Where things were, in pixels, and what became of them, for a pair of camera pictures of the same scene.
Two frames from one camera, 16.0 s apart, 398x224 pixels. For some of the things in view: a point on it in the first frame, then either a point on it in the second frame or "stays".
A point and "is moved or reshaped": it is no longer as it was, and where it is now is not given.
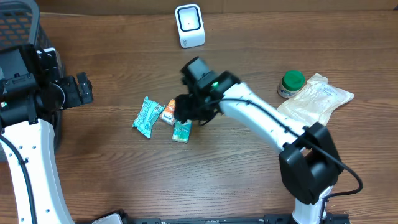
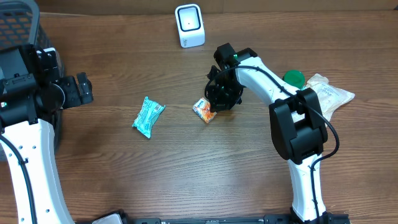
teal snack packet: x=149 y=111 stays
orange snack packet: x=167 y=114 is moved or reshaped
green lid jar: x=292 y=81 stays
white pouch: x=316 y=101 stays
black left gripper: x=76 y=98 stays
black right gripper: x=185 y=111 to x=220 y=102
